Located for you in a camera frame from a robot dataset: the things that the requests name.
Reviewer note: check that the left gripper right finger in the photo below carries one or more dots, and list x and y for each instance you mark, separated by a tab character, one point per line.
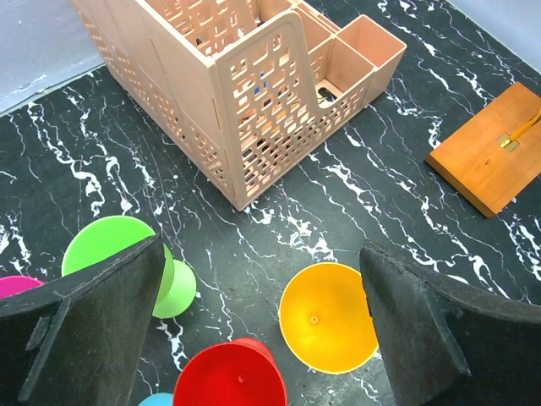
444	342

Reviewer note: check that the red plastic wine glass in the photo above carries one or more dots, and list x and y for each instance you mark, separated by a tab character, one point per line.
240	372

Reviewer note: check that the blue plastic wine glass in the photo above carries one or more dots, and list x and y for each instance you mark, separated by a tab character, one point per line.
158	399

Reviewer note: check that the peach plastic file organizer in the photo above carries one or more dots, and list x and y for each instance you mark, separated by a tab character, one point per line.
246	89

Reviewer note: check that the magenta plastic wine glass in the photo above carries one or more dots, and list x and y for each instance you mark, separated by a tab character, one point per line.
12	285

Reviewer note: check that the orange yellow wine glass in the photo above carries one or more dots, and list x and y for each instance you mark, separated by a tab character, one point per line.
325	321

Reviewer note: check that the green plastic wine glass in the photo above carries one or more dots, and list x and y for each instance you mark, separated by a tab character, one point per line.
107	236

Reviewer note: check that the gold wire wooden glass rack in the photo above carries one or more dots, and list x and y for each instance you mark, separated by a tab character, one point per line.
492	157

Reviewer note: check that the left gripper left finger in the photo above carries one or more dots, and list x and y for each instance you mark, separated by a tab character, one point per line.
77	340

